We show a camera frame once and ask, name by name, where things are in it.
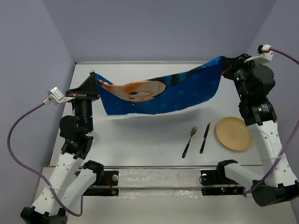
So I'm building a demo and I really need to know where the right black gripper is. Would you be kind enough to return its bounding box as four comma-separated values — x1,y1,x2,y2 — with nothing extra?
221,53,259,101

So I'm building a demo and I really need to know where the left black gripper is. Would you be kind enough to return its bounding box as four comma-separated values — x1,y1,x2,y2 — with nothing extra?
67,73,101,131

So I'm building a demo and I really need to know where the blue cartoon placemat cloth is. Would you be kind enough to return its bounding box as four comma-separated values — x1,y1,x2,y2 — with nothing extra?
96,56,222,115

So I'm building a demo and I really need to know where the tan round plate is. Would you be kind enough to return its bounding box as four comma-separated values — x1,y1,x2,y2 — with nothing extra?
215,117,253,152

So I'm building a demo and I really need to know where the gold fork dark handle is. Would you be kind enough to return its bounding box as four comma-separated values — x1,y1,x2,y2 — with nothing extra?
182,126,198,158

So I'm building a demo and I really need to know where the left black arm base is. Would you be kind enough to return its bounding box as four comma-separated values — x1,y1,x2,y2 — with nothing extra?
83,170,119,196

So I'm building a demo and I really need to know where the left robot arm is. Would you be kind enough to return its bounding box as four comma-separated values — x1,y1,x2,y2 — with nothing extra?
21,70,104,224

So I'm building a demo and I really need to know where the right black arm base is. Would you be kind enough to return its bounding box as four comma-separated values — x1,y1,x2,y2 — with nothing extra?
199,169,244,196

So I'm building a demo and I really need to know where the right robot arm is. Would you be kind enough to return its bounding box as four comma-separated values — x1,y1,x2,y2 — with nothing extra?
215,54,299,207

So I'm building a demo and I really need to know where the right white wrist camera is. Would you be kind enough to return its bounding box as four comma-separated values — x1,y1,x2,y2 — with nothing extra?
244,44,274,64

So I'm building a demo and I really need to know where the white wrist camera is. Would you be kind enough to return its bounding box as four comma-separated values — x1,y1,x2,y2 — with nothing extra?
244,44,274,64
43,87,73,105

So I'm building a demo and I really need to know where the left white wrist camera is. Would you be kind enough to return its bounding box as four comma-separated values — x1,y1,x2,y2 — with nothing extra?
43,87,73,105

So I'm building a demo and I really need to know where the gold knife dark handle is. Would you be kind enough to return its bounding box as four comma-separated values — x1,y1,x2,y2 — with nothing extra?
199,123,211,154

